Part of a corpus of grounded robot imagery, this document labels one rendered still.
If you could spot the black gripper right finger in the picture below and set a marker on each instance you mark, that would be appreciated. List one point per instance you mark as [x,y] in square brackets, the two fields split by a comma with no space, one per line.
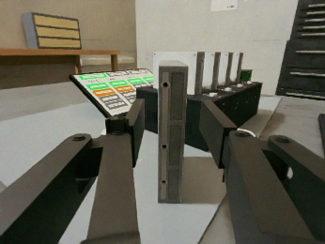
[261,210]

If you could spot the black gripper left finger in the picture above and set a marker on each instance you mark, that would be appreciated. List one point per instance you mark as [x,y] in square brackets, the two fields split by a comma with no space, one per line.
[37,207]

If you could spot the grey flat mat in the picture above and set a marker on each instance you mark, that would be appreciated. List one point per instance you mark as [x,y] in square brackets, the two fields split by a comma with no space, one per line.
[27,139]

